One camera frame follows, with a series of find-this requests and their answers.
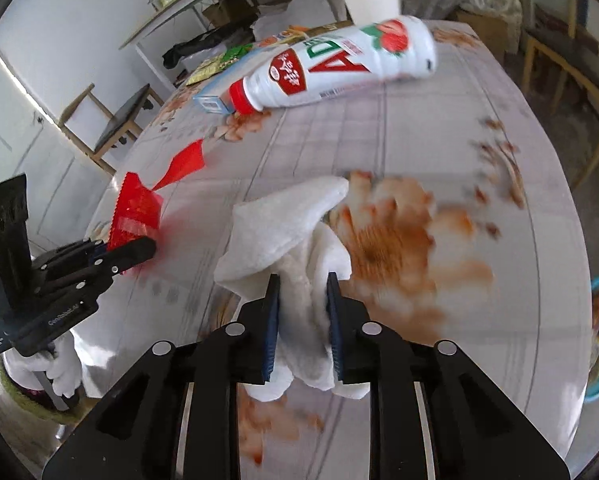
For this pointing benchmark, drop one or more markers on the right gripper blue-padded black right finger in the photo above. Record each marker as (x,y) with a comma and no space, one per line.
(433,412)

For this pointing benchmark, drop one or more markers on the white strawberry drink bottle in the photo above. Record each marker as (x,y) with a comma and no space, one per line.
(334,63)

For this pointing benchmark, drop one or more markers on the red plastic wrapper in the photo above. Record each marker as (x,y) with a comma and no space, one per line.
(138,209)

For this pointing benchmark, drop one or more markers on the cardboard box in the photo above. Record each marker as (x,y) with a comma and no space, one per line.
(492,31)

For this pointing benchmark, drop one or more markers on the wooden chair black seat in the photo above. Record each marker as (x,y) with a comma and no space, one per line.
(121,124)

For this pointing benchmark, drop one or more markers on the white gloved hand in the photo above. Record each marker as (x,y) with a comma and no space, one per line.
(61,366)

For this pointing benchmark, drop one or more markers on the green yellow sachet packet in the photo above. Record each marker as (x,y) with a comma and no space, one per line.
(218,63)

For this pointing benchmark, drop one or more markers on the black cloth on floor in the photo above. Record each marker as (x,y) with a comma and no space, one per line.
(230,35)

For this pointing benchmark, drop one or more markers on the orange snack packet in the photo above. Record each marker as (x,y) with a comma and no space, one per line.
(289,36)

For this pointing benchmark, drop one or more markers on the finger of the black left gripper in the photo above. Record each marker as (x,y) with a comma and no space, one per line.
(117,260)

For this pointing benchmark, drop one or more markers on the white cotton glove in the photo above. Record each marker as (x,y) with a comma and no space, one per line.
(283,233)

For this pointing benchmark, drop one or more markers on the blue tissue box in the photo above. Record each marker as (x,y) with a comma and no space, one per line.
(213,96)

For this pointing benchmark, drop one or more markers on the wooden chair dark cushion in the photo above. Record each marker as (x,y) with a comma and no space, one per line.
(575,60)

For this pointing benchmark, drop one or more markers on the white paper cup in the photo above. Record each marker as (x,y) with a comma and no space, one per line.
(365,12)

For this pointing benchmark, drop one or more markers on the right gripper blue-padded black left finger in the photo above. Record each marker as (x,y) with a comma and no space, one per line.
(174,413)

